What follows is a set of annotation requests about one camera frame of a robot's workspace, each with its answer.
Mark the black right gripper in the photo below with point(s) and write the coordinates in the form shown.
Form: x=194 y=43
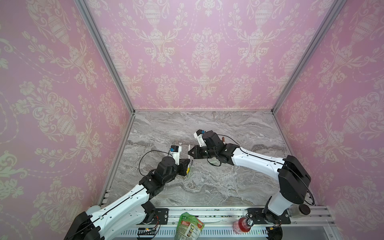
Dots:
x=198 y=151

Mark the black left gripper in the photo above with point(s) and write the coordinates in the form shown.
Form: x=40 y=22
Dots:
x=183 y=163

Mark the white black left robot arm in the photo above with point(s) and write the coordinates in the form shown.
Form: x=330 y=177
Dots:
x=131 y=209

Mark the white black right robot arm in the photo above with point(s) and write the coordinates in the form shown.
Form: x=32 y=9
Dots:
x=293 y=179

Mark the green snack bag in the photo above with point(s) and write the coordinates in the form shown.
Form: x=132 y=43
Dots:
x=189 y=227

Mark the red emergency stop button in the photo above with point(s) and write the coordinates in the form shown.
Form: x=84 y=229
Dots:
x=243 y=225

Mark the clear jar black lid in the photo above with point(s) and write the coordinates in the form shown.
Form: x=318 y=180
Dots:
x=299 y=211

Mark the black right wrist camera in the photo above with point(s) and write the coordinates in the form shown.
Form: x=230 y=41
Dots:
x=209 y=140

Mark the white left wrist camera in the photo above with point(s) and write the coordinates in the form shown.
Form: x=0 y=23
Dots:
x=175 y=151

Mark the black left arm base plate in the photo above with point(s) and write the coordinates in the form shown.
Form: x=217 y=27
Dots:
x=160 y=216

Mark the aluminium front rail frame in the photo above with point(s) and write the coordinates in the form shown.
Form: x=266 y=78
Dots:
x=218 y=220

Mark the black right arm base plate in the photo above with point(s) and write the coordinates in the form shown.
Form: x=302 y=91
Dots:
x=260 y=216

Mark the aluminium left corner post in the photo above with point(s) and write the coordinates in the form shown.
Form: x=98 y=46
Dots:
x=101 y=46

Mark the aluminium corner post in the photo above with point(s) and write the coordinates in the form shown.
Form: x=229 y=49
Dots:
x=101 y=46
x=320 y=33

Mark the aluminium right corner post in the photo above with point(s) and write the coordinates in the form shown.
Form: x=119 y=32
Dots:
x=320 y=33

